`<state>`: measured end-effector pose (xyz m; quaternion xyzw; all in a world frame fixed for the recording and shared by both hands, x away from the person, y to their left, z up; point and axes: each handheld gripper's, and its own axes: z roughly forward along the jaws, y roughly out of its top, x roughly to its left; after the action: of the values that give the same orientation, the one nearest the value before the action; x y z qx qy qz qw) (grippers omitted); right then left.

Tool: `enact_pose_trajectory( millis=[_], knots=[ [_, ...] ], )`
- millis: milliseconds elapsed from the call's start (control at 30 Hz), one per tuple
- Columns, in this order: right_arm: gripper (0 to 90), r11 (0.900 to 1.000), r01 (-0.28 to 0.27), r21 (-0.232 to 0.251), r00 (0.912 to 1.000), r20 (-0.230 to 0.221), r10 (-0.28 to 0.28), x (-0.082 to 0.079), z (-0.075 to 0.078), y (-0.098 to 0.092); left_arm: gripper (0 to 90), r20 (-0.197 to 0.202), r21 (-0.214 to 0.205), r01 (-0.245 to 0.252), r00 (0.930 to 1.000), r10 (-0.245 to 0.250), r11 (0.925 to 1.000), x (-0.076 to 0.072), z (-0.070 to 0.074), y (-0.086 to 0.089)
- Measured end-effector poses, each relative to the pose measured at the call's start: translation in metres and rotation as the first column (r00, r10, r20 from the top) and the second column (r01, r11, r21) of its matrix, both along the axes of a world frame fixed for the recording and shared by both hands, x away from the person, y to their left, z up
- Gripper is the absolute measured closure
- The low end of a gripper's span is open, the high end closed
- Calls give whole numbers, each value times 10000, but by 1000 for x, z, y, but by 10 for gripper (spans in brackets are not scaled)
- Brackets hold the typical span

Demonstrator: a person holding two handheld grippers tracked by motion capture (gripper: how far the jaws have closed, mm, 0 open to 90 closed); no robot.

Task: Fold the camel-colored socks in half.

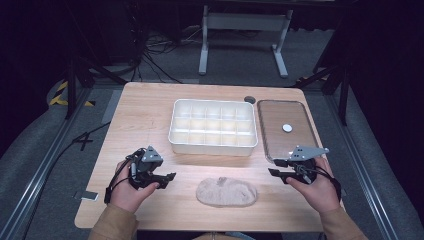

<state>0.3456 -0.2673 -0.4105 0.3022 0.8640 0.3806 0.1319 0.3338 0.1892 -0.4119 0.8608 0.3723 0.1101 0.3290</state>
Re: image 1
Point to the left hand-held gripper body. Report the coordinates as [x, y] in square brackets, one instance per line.
[148, 163]

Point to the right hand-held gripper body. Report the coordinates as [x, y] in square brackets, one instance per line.
[305, 156]

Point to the beige sock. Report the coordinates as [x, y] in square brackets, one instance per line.
[226, 192]

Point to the person's left hand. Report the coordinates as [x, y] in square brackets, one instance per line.
[128, 193]

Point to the person's right hand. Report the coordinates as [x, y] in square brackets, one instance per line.
[316, 191]

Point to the small white round disc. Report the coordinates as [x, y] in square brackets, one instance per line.
[287, 128]

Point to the white compartment storage box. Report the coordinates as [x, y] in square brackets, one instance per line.
[213, 128]

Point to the small grey card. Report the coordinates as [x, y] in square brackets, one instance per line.
[87, 195]

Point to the dark round table grommet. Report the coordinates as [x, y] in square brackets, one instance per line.
[249, 99]

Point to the person's blue jeans leg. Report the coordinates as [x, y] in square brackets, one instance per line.
[241, 236]

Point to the person's tan jacket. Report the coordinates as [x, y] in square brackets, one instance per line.
[213, 236]

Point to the black tripod stand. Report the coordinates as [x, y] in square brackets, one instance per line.
[76, 76]
[340, 83]

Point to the white metal stand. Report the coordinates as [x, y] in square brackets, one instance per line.
[245, 21]

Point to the aluminium floor rail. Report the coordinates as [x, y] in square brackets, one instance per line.
[36, 173]
[360, 166]

